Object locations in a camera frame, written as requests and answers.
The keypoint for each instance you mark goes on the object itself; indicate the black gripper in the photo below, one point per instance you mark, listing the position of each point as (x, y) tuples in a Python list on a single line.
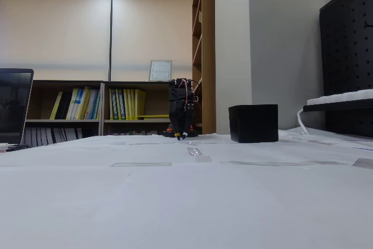
[(177, 109)]

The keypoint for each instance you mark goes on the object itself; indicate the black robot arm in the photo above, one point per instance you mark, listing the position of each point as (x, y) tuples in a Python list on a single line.
[(179, 90)]

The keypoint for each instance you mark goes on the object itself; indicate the black open box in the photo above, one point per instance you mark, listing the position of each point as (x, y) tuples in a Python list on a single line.
[(253, 123)]

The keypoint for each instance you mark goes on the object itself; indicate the crumpled clear plastic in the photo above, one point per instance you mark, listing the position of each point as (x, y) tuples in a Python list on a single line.
[(194, 152)]

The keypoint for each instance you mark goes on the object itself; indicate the flat yellow folder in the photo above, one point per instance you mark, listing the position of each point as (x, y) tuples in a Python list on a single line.
[(153, 116)]

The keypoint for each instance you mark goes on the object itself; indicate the wide yellow binder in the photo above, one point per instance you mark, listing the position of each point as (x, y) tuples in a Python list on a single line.
[(140, 103)]

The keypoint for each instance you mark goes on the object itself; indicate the low wooden bookshelf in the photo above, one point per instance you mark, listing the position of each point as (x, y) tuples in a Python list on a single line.
[(131, 121), (65, 120)]

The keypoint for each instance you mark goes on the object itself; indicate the framed certificate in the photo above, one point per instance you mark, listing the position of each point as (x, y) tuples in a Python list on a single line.
[(160, 71)]

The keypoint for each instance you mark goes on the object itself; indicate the green yellow binder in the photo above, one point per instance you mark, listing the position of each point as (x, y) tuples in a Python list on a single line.
[(112, 104), (118, 104)]

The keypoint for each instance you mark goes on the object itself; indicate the tall wooden bookshelf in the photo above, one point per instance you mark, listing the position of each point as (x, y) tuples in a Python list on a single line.
[(208, 56)]

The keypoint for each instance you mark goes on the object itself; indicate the white paper table cover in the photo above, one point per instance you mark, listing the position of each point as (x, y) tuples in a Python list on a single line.
[(175, 202)]

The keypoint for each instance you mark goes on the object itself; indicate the pale striped book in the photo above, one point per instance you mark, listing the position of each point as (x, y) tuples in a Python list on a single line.
[(94, 104)]

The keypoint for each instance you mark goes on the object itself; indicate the long clear tape strip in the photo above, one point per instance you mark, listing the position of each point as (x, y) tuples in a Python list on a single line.
[(277, 163)]

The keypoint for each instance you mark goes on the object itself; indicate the beige roller blind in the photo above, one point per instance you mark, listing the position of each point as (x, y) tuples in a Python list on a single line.
[(151, 27), (55, 27)]

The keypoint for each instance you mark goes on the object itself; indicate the blue white book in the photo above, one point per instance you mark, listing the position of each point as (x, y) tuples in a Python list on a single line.
[(78, 103)]

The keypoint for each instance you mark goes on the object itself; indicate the yellow white book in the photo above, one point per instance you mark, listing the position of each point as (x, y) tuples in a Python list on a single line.
[(72, 104)]

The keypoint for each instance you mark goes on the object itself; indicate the black books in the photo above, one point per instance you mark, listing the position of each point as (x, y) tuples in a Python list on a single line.
[(64, 104)]

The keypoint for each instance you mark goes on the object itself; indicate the slanted yellow book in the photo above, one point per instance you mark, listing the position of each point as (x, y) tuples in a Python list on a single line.
[(56, 106)]

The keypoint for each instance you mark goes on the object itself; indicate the grey file binders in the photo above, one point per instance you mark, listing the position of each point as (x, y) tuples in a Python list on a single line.
[(49, 136)]

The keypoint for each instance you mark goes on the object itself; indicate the white power strip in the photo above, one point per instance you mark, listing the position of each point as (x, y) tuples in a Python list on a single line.
[(344, 96)]

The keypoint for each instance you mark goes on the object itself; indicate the dark laptop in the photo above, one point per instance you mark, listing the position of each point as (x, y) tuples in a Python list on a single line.
[(13, 106)]

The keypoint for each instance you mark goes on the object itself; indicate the black pegboard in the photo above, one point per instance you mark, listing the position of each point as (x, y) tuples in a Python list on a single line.
[(346, 56)]

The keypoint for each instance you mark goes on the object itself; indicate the small white object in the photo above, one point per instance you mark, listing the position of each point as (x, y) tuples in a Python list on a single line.
[(2, 147)]

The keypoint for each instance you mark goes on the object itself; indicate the black pegboard hook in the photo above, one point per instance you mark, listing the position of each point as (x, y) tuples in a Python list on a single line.
[(368, 25)]

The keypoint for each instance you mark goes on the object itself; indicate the black metal shelf rail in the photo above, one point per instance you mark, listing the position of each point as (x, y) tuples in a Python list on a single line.
[(335, 106)]

